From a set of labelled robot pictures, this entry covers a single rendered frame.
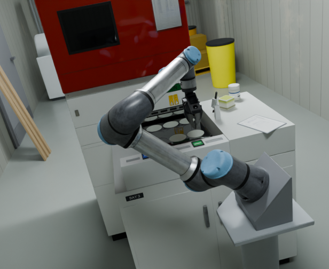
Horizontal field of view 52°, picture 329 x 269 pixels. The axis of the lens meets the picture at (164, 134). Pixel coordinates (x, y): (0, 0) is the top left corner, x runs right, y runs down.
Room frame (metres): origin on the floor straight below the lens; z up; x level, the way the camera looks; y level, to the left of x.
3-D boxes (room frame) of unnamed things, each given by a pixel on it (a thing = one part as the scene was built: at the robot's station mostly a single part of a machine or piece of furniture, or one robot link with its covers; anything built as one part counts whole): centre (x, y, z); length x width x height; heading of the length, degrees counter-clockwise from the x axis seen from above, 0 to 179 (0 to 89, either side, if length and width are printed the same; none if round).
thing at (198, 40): (6.54, -0.68, 0.32); 1.08 x 0.77 x 0.64; 96
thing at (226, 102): (1.92, -0.41, 1.00); 0.07 x 0.07 x 0.07; 32
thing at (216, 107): (1.80, -0.32, 1.03); 0.06 x 0.04 x 0.13; 6
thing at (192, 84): (1.54, -0.15, 1.28); 0.08 x 0.08 x 0.05
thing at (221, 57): (5.38, -1.13, 0.36); 0.47 x 0.45 x 0.72; 6
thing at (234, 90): (2.05, -0.49, 1.01); 0.07 x 0.07 x 0.10
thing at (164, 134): (1.88, -0.06, 0.90); 0.34 x 0.34 x 0.01; 6
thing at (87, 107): (2.09, 0.15, 1.02); 0.81 x 0.03 x 0.40; 96
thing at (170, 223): (1.79, -0.15, 0.41); 0.96 x 0.64 x 0.82; 96
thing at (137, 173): (1.52, -0.03, 0.89); 0.55 x 0.09 x 0.14; 96
